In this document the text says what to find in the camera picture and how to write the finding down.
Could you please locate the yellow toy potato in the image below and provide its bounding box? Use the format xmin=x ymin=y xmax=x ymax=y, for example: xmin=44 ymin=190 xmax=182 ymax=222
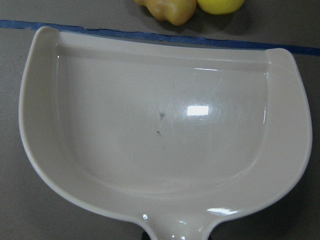
xmin=197 ymin=0 xmax=245 ymax=15

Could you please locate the brown toy ginger root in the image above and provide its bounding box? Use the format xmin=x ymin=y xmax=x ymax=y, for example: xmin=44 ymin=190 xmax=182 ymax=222
xmin=134 ymin=0 xmax=197 ymax=26

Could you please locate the beige plastic dustpan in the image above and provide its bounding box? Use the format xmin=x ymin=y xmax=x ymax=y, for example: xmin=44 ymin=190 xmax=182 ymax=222
xmin=19 ymin=26 xmax=312 ymax=240

